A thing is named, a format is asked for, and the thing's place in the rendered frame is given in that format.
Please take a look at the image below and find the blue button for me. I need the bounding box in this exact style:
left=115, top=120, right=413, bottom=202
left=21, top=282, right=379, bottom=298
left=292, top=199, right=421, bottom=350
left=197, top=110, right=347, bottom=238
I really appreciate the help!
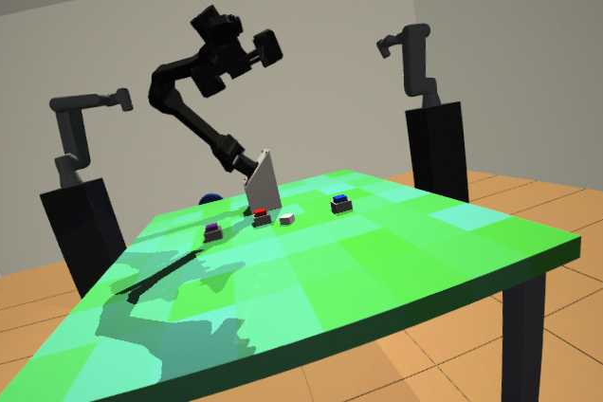
left=330, top=194, right=353, bottom=213

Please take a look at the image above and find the red button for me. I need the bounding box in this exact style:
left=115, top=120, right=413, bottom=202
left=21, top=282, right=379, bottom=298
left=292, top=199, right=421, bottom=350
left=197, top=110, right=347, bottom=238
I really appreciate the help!
left=252, top=209, right=272, bottom=227

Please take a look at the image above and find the purple button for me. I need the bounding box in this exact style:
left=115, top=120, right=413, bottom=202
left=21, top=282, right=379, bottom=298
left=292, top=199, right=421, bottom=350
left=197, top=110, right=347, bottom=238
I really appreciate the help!
left=203, top=223, right=224, bottom=242

